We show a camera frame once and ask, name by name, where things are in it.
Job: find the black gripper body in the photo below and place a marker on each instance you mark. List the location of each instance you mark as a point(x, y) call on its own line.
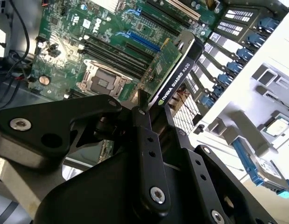
point(100, 198)

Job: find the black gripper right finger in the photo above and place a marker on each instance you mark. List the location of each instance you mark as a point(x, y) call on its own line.
point(198, 168)

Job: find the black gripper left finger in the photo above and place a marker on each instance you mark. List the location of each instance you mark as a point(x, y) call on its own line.
point(41, 121)

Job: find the green graphics card black cooler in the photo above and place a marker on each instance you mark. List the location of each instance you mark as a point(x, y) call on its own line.
point(191, 56)

